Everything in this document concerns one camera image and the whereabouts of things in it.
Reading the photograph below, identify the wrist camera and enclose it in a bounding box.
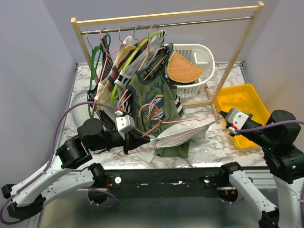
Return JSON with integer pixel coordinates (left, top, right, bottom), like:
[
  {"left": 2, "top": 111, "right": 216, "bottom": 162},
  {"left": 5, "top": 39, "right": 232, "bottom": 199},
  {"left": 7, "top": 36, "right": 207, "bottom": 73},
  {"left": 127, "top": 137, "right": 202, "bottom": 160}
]
[
  {"left": 116, "top": 115, "right": 135, "bottom": 134},
  {"left": 224, "top": 108, "right": 251, "bottom": 137}
]

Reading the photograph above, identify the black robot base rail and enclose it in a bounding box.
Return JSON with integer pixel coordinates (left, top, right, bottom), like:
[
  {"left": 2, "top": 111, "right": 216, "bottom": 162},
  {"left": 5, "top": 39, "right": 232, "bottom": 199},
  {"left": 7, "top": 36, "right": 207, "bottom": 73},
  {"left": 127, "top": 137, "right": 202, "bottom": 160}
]
[{"left": 93, "top": 167, "right": 232, "bottom": 199}]

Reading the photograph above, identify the striped cloth right of top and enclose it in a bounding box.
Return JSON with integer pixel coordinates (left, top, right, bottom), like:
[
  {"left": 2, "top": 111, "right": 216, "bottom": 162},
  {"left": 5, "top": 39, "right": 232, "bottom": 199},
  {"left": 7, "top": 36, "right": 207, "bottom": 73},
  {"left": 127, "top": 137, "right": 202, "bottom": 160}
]
[{"left": 175, "top": 95, "right": 184, "bottom": 118}]

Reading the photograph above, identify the white plastic laundry basket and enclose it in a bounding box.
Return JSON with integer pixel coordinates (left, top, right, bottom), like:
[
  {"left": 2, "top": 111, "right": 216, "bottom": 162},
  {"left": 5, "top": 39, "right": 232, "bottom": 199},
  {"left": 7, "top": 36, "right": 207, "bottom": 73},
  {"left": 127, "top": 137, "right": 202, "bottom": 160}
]
[{"left": 169, "top": 44, "right": 215, "bottom": 99}]

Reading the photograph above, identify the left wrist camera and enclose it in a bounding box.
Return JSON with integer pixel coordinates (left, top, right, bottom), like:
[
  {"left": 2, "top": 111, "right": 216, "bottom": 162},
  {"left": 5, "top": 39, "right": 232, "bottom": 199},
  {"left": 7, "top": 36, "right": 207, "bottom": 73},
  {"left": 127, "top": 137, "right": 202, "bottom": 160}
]
[{"left": 116, "top": 115, "right": 135, "bottom": 134}]

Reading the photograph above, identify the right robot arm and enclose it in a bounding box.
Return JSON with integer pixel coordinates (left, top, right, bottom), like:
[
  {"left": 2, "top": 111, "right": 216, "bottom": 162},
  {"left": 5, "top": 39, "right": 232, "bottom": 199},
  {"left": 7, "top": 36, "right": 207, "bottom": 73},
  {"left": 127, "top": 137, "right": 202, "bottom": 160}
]
[{"left": 218, "top": 108, "right": 304, "bottom": 228}]

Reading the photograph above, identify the white cloth under green top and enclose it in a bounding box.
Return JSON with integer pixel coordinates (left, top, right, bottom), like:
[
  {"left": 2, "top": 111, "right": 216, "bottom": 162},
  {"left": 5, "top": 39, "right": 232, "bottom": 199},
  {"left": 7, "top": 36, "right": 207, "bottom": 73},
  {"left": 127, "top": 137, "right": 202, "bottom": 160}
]
[{"left": 133, "top": 147, "right": 155, "bottom": 164}]

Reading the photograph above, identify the lime green plastic hanger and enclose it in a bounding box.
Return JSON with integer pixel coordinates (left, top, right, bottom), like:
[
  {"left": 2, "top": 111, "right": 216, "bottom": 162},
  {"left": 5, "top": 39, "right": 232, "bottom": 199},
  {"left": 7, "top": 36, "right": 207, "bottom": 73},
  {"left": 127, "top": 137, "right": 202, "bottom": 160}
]
[{"left": 108, "top": 30, "right": 166, "bottom": 105}]

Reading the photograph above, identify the white tank top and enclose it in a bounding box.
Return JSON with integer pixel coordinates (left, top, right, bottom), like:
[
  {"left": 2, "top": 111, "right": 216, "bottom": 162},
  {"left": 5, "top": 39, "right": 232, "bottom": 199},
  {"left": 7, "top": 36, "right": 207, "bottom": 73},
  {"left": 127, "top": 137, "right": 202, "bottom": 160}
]
[{"left": 148, "top": 116, "right": 217, "bottom": 150}]

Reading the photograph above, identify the pink hanger at left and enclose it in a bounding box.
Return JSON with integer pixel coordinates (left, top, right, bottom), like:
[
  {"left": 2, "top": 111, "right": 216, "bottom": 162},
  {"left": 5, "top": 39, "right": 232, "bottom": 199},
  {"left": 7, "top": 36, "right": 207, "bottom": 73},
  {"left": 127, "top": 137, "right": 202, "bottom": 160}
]
[{"left": 94, "top": 28, "right": 124, "bottom": 102}]

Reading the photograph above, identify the yellow plastic tray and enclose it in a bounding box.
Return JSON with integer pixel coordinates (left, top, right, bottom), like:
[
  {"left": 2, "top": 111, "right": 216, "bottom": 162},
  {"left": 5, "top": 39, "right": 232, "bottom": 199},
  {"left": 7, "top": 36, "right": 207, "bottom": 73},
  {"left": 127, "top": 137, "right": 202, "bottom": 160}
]
[{"left": 213, "top": 83, "right": 271, "bottom": 150}]

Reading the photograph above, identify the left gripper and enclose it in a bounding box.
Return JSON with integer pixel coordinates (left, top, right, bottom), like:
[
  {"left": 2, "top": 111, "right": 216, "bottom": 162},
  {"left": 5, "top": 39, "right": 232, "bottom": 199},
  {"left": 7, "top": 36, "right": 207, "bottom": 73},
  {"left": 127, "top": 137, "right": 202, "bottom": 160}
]
[{"left": 89, "top": 128, "right": 151, "bottom": 155}]

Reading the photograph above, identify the pink hanger under green top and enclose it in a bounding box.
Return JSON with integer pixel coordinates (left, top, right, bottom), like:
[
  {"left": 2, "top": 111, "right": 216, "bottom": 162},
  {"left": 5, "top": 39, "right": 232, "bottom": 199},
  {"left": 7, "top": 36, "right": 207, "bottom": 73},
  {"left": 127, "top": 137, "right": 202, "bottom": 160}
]
[{"left": 118, "top": 23, "right": 168, "bottom": 107}]

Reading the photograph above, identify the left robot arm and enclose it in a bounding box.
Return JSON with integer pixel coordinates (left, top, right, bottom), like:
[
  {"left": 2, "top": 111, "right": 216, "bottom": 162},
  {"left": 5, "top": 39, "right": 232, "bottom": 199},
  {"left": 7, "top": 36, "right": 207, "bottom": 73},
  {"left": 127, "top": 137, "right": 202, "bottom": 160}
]
[{"left": 1, "top": 118, "right": 150, "bottom": 221}]

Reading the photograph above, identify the orange woven fan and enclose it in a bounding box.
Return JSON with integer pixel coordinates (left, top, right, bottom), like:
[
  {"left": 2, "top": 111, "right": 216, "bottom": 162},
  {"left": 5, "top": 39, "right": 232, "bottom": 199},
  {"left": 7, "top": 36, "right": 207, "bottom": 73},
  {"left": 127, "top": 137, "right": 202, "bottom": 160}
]
[{"left": 167, "top": 51, "right": 204, "bottom": 84}]

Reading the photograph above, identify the yellow plastic hanger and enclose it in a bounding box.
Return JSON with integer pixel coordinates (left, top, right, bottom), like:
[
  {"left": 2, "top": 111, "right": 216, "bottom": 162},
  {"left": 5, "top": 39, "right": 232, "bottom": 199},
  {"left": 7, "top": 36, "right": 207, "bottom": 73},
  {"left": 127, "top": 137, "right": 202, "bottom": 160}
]
[{"left": 96, "top": 44, "right": 137, "bottom": 111}]

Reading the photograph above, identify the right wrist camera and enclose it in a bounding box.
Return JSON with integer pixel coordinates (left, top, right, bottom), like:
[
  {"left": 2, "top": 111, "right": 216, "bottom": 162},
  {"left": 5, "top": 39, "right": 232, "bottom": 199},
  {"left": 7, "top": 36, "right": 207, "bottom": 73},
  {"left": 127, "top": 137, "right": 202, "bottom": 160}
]
[{"left": 224, "top": 108, "right": 251, "bottom": 137}]

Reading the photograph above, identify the green graphic tank top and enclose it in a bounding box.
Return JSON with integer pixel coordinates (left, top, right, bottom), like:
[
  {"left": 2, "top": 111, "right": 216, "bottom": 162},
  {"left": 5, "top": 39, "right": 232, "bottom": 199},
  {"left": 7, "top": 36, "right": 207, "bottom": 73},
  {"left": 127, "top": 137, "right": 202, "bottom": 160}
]
[{"left": 127, "top": 42, "right": 190, "bottom": 159}]

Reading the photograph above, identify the pink wire hanger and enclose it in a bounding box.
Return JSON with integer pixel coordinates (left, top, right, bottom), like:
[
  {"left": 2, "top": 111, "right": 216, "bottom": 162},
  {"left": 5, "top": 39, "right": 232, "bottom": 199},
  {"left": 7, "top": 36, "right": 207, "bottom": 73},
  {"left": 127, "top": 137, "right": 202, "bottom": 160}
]
[{"left": 118, "top": 103, "right": 218, "bottom": 157}]

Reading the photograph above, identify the metal hanging rod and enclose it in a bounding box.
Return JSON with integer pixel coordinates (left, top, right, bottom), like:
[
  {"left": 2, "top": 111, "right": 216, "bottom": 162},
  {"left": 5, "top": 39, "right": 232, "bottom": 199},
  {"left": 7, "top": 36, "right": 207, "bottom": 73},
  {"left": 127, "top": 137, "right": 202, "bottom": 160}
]
[{"left": 80, "top": 15, "right": 254, "bottom": 36}]

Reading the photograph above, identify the white oval plate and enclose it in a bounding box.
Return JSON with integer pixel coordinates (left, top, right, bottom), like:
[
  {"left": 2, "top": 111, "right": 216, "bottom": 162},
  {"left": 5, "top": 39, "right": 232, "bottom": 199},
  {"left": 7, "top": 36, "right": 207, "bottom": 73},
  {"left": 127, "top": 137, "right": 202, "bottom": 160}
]
[{"left": 71, "top": 90, "right": 90, "bottom": 128}]

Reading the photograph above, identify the wooden clothes rack frame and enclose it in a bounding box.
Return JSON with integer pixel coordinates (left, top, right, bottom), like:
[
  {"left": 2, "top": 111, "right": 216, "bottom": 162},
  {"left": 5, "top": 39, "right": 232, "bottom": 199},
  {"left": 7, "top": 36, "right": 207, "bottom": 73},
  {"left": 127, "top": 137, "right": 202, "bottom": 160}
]
[{"left": 71, "top": 1, "right": 264, "bottom": 115}]

